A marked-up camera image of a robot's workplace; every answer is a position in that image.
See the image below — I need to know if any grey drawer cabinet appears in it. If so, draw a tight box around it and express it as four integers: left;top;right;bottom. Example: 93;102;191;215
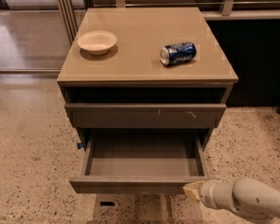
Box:
57;7;238;143

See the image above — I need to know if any grey top drawer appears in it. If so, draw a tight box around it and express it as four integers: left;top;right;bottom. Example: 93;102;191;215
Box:
64;104;226;129

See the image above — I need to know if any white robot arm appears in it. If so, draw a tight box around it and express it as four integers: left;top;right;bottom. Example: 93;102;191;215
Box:
183;177;280;224

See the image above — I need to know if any blue Pepsi can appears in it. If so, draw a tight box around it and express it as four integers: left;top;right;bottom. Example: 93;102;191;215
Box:
161;42;197;66

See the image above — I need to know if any white paper bowl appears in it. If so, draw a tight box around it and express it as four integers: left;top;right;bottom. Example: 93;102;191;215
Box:
77;31;118;55

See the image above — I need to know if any grey drawer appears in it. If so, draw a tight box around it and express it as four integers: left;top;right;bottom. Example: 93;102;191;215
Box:
70;129;208;195
64;104;226;129

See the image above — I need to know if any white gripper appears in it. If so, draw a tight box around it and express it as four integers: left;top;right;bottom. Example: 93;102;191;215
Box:
183;179;228;210

